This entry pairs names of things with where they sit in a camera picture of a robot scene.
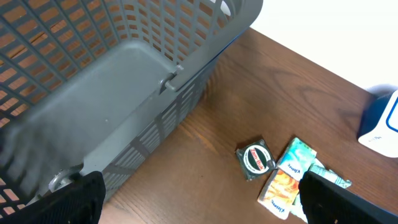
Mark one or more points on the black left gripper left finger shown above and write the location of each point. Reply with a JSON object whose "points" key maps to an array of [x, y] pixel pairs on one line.
{"points": [[68, 202]]}

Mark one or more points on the dark grey plastic basket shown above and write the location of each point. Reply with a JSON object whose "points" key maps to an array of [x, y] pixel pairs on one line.
{"points": [[89, 89]]}

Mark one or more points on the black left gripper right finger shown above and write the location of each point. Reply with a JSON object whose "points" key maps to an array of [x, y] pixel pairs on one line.
{"points": [[325, 202]]}

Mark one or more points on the small orange snack box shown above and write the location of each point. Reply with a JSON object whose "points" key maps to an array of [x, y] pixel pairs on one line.
{"points": [[279, 193]]}

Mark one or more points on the dark green balm box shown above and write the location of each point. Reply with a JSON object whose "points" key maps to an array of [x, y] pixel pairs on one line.
{"points": [[255, 160]]}

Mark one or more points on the teal snack pack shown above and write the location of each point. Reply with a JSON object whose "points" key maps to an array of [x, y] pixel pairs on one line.
{"points": [[318, 168]]}

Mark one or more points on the white barcode scanner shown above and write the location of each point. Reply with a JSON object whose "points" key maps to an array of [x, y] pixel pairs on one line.
{"points": [[378, 128]]}

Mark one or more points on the small teal snack box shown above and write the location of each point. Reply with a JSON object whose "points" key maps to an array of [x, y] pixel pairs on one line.
{"points": [[296, 159]]}

